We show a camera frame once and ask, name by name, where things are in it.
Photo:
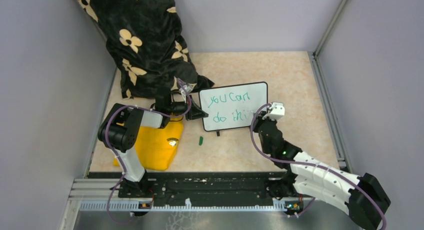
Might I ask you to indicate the yellow folded cloth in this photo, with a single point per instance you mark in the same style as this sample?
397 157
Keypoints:
142 143

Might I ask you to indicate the aluminium frame rail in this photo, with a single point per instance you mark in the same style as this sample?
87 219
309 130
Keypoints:
338 140

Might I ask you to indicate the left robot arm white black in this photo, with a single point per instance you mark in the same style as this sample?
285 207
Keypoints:
139 185

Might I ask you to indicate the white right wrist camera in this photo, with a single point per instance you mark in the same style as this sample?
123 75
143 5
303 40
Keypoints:
275 111

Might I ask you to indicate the white whiteboard black frame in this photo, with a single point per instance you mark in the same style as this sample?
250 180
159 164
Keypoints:
233 106

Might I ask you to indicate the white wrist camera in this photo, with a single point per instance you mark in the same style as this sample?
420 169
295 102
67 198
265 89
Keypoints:
275 111
186 88

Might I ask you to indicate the black floral blanket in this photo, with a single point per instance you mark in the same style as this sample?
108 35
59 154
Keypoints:
144 38

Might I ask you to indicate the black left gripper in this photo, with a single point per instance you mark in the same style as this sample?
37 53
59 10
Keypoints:
195 112

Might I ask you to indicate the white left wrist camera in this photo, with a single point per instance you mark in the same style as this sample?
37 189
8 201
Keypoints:
186 88

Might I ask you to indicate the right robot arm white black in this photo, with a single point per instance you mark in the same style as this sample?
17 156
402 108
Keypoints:
361 198

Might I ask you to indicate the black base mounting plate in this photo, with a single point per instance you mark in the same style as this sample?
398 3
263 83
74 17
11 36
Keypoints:
214 189

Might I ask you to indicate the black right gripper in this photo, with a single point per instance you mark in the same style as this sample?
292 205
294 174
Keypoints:
260 120

